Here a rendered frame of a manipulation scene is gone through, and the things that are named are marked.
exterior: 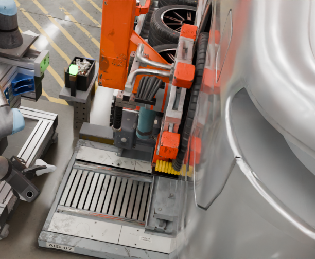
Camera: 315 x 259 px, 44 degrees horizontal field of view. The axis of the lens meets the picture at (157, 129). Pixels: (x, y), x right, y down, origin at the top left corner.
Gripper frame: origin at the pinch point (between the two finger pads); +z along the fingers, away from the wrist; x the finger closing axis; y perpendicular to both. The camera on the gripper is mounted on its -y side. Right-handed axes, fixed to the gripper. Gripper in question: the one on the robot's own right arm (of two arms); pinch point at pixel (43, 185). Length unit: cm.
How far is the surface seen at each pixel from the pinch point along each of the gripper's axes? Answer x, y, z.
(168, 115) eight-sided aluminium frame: -48, -5, 27
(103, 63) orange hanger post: -49, 70, 65
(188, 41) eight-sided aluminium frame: -79, 16, 34
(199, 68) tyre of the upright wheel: -70, -3, 22
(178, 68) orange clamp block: -64, 0, 16
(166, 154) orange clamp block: -35.5, -12.6, 32.6
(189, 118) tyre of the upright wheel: -52, -12, 27
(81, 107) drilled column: -17, 90, 102
